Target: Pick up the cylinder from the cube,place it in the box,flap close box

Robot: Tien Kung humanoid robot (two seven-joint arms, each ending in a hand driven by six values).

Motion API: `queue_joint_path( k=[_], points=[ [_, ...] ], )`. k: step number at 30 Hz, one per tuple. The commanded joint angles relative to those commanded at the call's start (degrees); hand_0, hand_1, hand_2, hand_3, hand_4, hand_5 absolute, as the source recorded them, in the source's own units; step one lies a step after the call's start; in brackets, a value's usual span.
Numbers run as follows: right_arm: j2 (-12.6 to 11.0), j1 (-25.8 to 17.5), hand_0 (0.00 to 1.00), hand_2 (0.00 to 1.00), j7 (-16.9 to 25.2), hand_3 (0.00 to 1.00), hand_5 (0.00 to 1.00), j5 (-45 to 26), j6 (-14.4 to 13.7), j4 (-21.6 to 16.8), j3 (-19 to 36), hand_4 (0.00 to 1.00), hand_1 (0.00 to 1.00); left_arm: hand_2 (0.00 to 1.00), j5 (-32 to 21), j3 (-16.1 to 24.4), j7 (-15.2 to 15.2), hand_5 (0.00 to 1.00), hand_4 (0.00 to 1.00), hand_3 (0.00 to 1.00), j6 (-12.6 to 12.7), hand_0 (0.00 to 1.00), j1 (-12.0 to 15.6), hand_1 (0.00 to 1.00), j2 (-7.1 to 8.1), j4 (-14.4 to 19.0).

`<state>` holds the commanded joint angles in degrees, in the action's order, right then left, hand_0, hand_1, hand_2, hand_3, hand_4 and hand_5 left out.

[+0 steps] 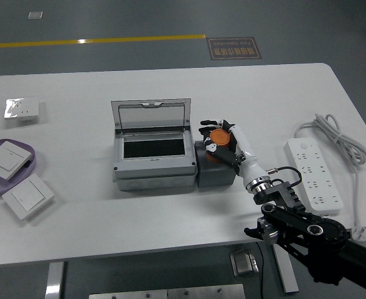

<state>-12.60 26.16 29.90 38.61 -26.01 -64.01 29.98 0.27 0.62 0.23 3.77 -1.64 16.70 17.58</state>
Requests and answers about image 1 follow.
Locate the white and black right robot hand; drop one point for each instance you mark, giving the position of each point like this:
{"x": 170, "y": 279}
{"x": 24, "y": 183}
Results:
{"x": 249, "y": 165}

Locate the orange cylinder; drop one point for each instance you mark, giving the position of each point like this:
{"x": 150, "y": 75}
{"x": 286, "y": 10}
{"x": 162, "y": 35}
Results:
{"x": 219, "y": 138}

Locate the grey electrical box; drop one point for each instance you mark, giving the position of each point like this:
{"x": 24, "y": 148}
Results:
{"x": 153, "y": 168}

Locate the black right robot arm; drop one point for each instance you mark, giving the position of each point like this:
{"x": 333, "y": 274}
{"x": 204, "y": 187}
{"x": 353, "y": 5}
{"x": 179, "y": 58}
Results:
{"x": 298, "y": 221}

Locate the grey cube with round hole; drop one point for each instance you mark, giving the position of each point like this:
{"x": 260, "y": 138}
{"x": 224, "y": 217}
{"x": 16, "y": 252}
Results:
{"x": 215, "y": 176}

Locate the metal floor outlet box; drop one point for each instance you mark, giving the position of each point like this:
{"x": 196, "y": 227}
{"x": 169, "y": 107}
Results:
{"x": 243, "y": 263}

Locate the white power strip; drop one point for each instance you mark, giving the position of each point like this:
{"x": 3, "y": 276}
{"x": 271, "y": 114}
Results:
{"x": 317, "y": 177}

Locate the white table leg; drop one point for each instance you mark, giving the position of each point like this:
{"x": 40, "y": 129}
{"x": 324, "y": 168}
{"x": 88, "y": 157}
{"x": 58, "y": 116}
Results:
{"x": 287, "y": 274}
{"x": 54, "y": 280}

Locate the brown floor sign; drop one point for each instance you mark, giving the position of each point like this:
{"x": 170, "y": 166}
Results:
{"x": 234, "y": 48}

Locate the yellow floor tape line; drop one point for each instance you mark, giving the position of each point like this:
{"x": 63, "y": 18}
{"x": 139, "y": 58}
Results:
{"x": 108, "y": 40}

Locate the small metal floor plate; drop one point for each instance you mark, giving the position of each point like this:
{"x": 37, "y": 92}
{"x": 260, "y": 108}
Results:
{"x": 35, "y": 15}

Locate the steel base plate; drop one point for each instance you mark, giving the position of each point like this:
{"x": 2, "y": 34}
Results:
{"x": 167, "y": 293}

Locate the white wall switch panel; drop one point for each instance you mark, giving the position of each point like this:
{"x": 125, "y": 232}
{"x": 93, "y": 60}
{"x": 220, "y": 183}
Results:
{"x": 8, "y": 159}
{"x": 27, "y": 196}

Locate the white wall socket panel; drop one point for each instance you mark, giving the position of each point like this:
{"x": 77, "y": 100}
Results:
{"x": 22, "y": 108}

